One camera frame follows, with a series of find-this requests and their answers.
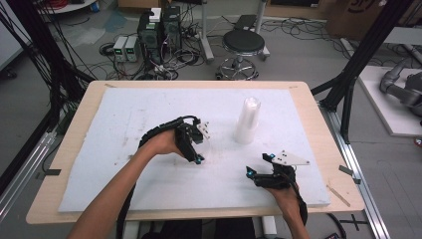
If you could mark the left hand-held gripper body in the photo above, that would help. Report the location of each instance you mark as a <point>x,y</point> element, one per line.
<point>185,142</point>

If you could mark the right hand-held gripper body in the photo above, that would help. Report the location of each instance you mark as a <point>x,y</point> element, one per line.
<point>277,179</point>

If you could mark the single clear plastic cup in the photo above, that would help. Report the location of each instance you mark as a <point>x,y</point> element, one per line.
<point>206,147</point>

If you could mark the stack of clear plastic cups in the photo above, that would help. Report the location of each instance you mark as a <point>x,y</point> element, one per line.
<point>247,121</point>

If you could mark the person's right hand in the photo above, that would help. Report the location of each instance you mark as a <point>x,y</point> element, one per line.
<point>283,200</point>

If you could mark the person's left hand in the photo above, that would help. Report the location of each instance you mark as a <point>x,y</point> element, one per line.
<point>162,144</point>

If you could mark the white foam mat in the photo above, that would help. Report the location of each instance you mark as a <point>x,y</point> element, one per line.
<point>215,186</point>

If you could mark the white table leg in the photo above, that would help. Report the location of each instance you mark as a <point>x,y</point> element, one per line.
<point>269,227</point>
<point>131,230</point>

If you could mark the thin wooden stick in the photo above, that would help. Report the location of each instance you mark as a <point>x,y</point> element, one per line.
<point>338,195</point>

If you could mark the light wooden table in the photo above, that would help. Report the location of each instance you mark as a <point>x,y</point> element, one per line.
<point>331,132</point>

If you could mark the person's dark clothing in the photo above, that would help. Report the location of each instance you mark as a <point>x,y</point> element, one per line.
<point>199,229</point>

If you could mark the grey tape strip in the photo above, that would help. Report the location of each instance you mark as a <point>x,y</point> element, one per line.
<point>346,171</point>

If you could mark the grey metal stand leg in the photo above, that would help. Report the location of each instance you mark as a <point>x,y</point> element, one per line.
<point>205,36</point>
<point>261,20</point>

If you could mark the black round stool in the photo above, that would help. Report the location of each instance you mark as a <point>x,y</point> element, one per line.
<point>243,41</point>

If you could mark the grey bench power supply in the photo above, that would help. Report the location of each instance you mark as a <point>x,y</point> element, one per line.
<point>132,49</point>
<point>119,49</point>

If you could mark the black computer tower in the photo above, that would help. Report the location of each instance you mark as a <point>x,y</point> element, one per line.
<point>171,28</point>
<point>149,40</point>

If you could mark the dark flat pad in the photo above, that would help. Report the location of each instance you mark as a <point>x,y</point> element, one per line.
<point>245,21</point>

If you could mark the white platform board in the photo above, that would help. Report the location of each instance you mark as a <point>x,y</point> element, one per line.
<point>388,113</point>

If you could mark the small white box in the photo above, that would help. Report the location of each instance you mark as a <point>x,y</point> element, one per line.
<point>155,15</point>

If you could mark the black tape strip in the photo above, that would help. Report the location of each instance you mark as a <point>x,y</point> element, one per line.
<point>52,172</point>

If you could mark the brown cardboard box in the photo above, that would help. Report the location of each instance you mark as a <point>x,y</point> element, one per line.
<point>358,18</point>

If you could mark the white round table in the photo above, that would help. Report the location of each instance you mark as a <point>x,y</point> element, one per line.
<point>69,6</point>

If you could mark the aluminium rail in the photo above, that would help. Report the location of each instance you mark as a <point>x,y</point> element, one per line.
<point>358,179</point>
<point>26,166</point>

